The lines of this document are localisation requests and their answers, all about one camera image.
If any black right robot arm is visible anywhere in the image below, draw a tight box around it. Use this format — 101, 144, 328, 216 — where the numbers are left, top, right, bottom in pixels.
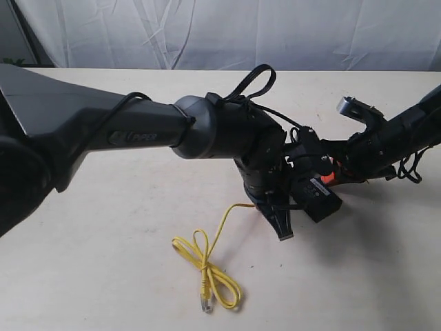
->
321, 87, 440, 186

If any white backdrop curtain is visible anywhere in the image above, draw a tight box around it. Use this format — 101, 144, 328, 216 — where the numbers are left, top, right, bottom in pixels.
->
1, 1, 440, 71

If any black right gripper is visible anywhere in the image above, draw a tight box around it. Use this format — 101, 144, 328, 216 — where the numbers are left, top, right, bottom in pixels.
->
320, 120, 396, 187

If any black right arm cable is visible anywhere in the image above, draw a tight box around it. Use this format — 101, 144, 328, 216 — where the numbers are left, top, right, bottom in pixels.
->
396, 144, 437, 183

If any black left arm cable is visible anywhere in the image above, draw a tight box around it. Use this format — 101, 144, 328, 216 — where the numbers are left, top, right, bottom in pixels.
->
92, 64, 304, 139

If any yellow ethernet cable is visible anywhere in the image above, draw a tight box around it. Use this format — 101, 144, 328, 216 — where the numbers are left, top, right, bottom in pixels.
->
171, 202, 258, 305

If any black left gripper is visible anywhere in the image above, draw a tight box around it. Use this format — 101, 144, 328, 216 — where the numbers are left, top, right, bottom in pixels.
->
234, 151, 294, 241

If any green plant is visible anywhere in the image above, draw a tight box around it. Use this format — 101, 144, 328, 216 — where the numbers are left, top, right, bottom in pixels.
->
1, 57, 25, 67

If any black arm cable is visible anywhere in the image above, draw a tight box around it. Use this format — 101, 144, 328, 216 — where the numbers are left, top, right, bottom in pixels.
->
92, 64, 304, 139
396, 144, 437, 183

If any black rectangular adapter box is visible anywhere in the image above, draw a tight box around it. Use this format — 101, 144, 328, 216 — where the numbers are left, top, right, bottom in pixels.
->
290, 177, 342, 223

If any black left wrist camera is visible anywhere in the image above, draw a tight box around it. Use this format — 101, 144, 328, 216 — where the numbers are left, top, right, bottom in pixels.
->
283, 126, 334, 176

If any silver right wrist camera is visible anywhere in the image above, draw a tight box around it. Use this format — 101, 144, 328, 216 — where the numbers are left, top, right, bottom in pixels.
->
336, 97, 385, 128

